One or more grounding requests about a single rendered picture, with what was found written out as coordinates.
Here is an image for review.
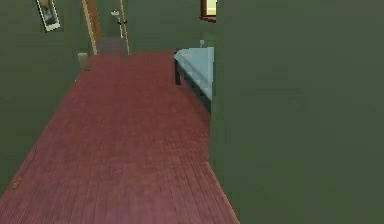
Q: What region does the grey bin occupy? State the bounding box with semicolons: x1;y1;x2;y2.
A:
77;52;91;72

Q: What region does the brown room door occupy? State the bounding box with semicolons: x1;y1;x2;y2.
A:
81;0;102;56

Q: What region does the red framed window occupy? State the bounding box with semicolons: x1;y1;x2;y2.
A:
200;0;218;24

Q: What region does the white framed wall picture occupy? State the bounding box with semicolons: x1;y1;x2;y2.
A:
35;0;62;33

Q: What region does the pale blue bed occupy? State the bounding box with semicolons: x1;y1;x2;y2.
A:
173;39;215;114

